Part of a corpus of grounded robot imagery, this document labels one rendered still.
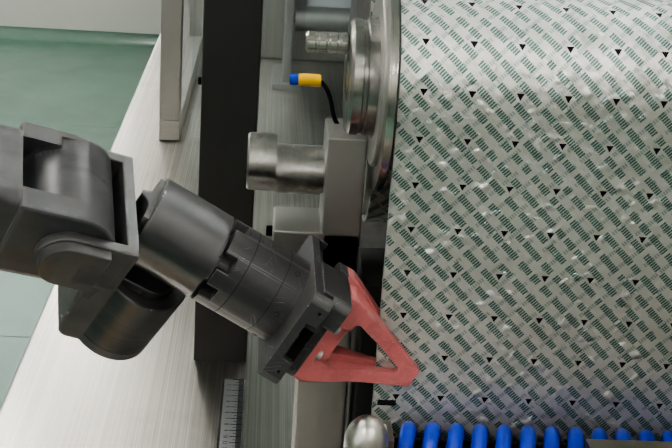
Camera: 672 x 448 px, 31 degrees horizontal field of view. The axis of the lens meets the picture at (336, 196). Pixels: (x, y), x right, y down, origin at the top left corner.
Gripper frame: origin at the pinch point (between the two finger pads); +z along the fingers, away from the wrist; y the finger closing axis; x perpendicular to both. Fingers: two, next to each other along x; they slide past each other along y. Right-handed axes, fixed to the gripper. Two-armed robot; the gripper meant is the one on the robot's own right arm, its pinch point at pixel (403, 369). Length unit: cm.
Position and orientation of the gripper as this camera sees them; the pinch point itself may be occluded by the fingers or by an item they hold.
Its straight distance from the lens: 80.5
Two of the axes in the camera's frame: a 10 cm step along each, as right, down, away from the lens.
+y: 0.4, 3.4, -9.4
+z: 8.3, 5.1, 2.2
